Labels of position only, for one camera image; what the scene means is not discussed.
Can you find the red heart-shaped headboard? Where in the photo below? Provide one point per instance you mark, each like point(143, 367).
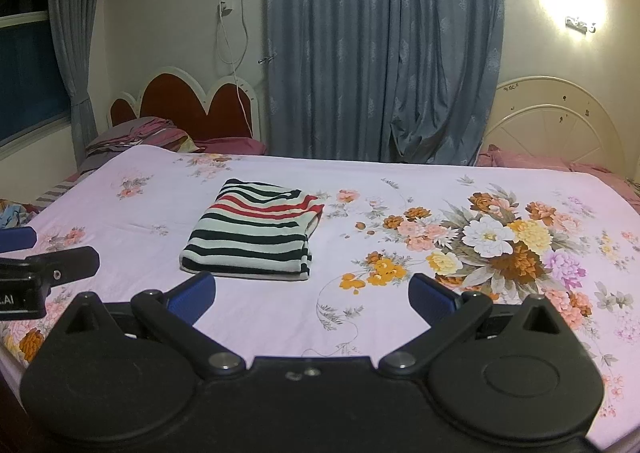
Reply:
point(229, 108)

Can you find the blue-grey centre curtain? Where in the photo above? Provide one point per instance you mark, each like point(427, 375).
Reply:
point(408, 81)

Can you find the pink floral bed sheet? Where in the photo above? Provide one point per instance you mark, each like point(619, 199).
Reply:
point(507, 233)

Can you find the striped white black red shirt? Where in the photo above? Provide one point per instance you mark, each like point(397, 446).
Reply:
point(254, 231)

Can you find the white wall socket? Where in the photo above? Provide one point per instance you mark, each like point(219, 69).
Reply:
point(225, 8)

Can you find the pink pillow right bed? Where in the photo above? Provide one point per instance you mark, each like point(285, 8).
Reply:
point(493, 156)

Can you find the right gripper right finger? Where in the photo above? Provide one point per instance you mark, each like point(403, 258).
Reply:
point(452, 319)

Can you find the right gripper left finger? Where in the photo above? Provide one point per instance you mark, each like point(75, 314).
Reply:
point(169, 317)

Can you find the wall lamp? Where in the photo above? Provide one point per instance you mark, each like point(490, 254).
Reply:
point(580, 26)

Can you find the blue-grey left window curtain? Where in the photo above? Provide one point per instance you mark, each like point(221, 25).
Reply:
point(72, 23)

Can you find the dark window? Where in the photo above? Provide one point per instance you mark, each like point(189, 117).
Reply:
point(32, 89)

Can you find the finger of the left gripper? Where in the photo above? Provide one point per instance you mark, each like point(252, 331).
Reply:
point(17, 239)

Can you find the cream arched headboard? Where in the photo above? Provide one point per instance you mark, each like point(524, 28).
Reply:
point(548, 117)

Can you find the maroon pillow pile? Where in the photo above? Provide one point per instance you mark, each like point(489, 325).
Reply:
point(158, 132)

